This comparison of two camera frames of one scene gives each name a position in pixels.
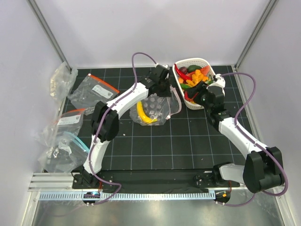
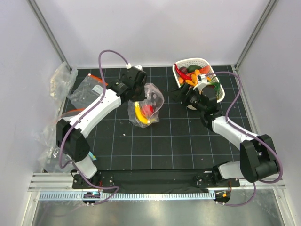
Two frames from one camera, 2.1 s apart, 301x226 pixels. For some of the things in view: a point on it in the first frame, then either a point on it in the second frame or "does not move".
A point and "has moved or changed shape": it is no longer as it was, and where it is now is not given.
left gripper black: x=168 y=93 → x=142 y=96
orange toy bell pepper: x=196 y=78 does not move
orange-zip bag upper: x=90 y=92 does not move
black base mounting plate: x=138 y=181 does not move
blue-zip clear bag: x=66 y=154 does not move
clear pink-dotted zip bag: x=153 y=110 has moved or changed shape
